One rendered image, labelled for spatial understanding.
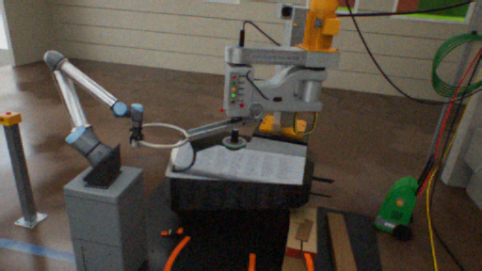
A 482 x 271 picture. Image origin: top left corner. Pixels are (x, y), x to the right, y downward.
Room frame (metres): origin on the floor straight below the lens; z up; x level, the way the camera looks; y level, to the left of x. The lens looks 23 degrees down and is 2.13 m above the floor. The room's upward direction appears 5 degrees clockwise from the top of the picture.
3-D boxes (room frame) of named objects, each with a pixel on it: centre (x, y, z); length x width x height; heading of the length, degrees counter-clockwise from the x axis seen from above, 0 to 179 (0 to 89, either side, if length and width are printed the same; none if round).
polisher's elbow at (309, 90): (2.89, -0.58, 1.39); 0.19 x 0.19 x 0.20
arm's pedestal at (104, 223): (2.01, 0.94, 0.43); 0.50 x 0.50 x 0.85; 81
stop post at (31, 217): (2.48, 1.93, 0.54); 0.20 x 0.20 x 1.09; 77
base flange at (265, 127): (3.53, -0.47, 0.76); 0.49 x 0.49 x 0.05; 77
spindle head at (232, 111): (2.74, -0.02, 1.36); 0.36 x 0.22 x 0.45; 105
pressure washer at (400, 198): (2.82, -1.65, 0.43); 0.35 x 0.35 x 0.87; 62
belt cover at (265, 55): (2.81, -0.28, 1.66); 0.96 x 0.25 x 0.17; 105
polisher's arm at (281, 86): (2.81, -0.33, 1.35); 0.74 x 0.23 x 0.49; 105
